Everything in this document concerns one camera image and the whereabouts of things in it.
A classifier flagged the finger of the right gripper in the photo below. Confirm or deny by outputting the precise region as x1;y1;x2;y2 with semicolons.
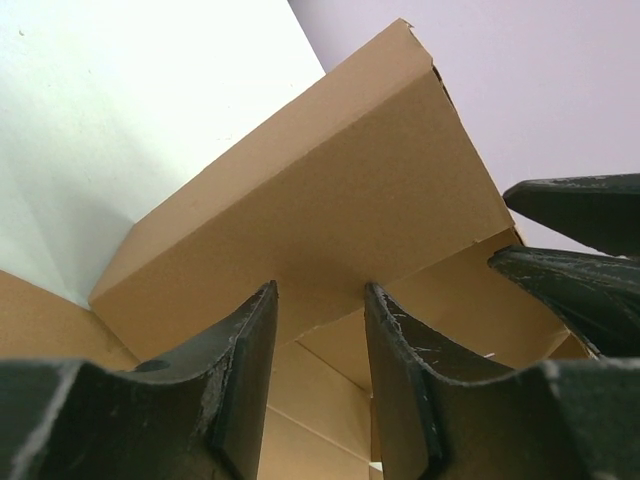
488;246;639;356
502;173;639;256

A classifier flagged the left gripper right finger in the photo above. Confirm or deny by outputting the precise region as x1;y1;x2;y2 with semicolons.
365;283;639;479

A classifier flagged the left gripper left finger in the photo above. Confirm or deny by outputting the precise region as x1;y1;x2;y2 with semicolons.
1;282;278;479

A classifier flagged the cardboard box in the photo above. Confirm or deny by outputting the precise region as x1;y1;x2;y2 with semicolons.
1;19;575;479

